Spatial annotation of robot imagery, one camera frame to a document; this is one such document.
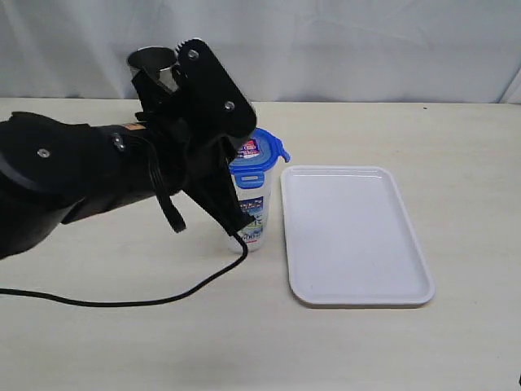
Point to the white rectangular plastic tray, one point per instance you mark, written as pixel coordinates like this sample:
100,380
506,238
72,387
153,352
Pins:
349,239

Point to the blue plastic lid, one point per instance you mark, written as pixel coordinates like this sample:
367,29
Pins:
260,156

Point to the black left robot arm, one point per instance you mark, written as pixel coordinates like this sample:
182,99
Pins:
56,173

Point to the clear tall plastic container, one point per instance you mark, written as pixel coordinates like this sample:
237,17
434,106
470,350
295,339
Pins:
255,203

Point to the stainless steel tumbler cup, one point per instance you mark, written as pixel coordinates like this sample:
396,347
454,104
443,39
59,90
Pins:
158,60

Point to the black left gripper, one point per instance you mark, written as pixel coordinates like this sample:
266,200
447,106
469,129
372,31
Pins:
216,120

